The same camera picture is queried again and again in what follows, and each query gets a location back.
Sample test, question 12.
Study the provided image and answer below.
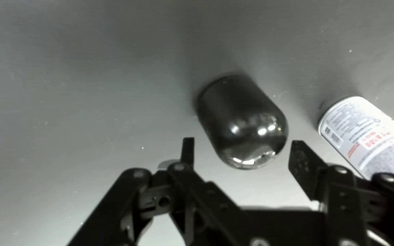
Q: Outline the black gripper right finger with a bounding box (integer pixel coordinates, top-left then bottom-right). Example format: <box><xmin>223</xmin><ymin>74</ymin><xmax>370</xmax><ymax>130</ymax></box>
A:
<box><xmin>287</xmin><ymin>139</ymin><xmax>394</xmax><ymax>246</ymax></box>

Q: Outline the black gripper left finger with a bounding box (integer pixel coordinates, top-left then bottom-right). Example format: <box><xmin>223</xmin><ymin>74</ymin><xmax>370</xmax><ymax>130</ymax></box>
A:
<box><xmin>65</xmin><ymin>135</ymin><xmax>212</xmax><ymax>246</ymax></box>

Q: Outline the dark grey metal cup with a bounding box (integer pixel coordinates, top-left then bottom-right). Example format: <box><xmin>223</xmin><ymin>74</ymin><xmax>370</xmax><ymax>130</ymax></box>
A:
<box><xmin>197</xmin><ymin>74</ymin><xmax>290</xmax><ymax>171</ymax></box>

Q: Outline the white spray can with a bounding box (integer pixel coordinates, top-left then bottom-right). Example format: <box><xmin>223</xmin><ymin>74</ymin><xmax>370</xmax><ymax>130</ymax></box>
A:
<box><xmin>317</xmin><ymin>94</ymin><xmax>394</xmax><ymax>186</ymax></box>

